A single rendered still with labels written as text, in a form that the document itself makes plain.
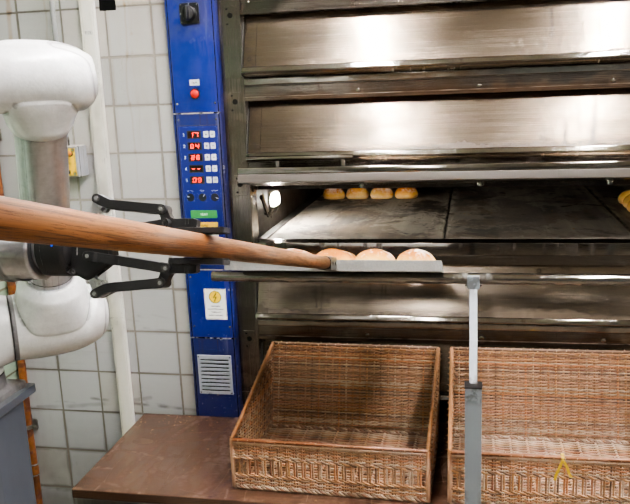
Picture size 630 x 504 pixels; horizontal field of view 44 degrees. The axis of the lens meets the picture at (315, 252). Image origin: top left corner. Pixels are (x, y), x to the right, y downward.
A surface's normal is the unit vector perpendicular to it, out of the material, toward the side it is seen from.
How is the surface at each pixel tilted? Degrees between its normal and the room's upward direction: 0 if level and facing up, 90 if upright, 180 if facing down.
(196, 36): 90
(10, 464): 90
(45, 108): 120
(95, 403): 90
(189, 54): 90
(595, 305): 70
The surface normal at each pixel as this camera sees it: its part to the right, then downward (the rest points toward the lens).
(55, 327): 0.39, 0.53
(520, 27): -0.19, -0.13
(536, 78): -0.19, 0.22
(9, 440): 0.98, 0.00
